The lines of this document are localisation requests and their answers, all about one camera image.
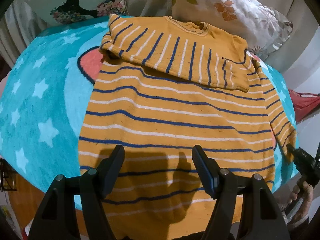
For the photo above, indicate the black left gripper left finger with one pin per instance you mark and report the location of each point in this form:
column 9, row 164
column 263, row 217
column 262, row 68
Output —
column 56, row 215

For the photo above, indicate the orange striped child sweater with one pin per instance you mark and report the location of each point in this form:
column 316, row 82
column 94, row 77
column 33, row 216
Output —
column 165, row 86

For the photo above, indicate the red cloth item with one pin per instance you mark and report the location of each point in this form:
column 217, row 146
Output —
column 304, row 104

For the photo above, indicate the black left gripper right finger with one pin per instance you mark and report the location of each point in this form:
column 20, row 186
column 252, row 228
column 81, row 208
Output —
column 260, row 215

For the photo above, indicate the beige striped curtain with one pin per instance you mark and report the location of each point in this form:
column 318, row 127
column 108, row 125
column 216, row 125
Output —
column 19, row 26

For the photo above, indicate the white leaf print pillow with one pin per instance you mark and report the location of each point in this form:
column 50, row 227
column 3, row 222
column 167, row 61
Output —
column 264, row 28

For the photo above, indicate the turquoise star cartoon blanket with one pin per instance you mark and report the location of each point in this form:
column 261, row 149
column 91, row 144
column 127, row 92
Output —
column 44, row 103

